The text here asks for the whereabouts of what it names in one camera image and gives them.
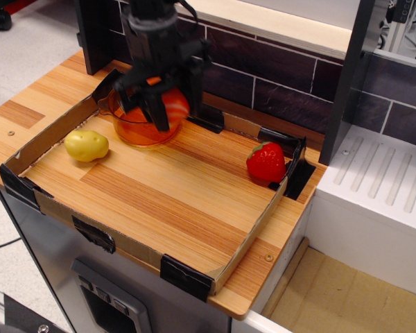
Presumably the dark grey vertical post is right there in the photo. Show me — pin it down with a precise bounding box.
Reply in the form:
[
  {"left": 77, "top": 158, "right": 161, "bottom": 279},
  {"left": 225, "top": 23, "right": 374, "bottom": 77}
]
[{"left": 319, "top": 0, "right": 388, "bottom": 165}]

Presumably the cardboard fence with black tape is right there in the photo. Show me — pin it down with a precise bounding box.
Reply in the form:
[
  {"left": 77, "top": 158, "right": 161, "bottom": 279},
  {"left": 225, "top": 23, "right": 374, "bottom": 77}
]
[{"left": 0, "top": 70, "right": 315, "bottom": 300}]

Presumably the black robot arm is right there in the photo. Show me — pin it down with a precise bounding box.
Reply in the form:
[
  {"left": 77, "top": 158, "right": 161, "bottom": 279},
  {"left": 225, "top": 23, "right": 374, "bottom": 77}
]
[{"left": 114, "top": 1, "right": 211, "bottom": 132}]

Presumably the orange transparent plastic pot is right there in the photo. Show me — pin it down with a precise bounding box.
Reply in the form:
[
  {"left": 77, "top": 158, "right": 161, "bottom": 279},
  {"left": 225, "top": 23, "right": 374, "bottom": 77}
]
[{"left": 98, "top": 91, "right": 183, "bottom": 146}]

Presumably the grey toy oven front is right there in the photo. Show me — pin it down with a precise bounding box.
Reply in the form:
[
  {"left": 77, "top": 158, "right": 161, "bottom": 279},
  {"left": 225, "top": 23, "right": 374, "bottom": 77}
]
[{"left": 0, "top": 189, "right": 232, "bottom": 332}]

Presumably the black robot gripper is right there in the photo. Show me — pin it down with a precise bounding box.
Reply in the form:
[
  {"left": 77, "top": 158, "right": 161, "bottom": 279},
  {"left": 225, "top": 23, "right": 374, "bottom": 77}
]
[{"left": 114, "top": 10, "right": 211, "bottom": 132}]

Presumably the yellow toy potato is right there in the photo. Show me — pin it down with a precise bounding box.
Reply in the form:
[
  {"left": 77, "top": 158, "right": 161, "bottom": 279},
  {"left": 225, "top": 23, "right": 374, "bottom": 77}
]
[{"left": 64, "top": 130, "right": 110, "bottom": 162}]

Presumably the white toy sink drainboard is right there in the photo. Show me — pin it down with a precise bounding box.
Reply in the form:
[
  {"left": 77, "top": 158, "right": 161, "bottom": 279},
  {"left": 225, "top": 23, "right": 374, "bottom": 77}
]
[{"left": 306, "top": 126, "right": 416, "bottom": 294}]

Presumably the red toy strawberry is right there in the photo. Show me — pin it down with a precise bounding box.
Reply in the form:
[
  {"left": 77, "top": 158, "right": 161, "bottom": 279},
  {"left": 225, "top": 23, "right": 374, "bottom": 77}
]
[{"left": 246, "top": 142, "right": 286, "bottom": 182}]

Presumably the black caster wheel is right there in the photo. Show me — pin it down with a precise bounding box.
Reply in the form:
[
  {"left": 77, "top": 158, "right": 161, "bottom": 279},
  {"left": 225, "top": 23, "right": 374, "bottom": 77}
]
[{"left": 0, "top": 8, "right": 12, "bottom": 31}]

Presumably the salmon nigiri sushi toy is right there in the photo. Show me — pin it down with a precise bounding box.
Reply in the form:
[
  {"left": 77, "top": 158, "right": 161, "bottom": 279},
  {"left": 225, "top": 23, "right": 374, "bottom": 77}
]
[{"left": 162, "top": 88, "right": 190, "bottom": 130}]

